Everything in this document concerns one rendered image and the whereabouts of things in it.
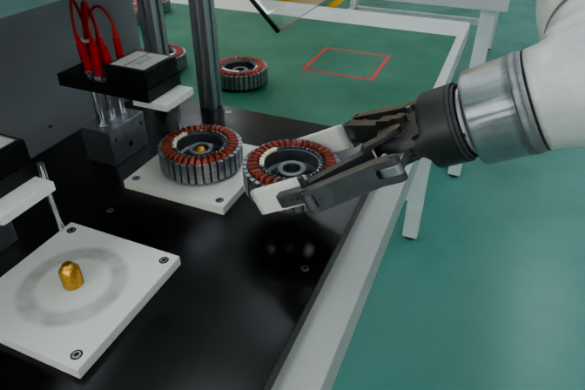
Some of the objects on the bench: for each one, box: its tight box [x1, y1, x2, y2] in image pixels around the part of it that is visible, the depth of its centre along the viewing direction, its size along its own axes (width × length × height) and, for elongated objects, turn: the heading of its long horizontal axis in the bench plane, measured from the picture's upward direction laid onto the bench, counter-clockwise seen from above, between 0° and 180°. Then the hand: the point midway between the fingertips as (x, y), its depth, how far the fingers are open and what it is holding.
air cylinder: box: [80, 106, 149, 166], centre depth 71 cm, size 5×8×6 cm
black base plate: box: [0, 99, 377, 390], centre depth 60 cm, size 47×64×2 cm
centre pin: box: [58, 260, 84, 291], centre depth 48 cm, size 2×2×3 cm
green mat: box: [138, 3, 456, 127], centre depth 117 cm, size 94×61×1 cm, turn 67°
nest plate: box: [0, 222, 181, 379], centre depth 49 cm, size 15×15×1 cm
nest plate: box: [124, 144, 258, 215], centre depth 68 cm, size 15×15×1 cm
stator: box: [158, 124, 243, 185], centre depth 66 cm, size 11×11×4 cm
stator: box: [219, 56, 268, 91], centre depth 99 cm, size 11×11×4 cm
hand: (292, 171), depth 56 cm, fingers closed on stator, 11 cm apart
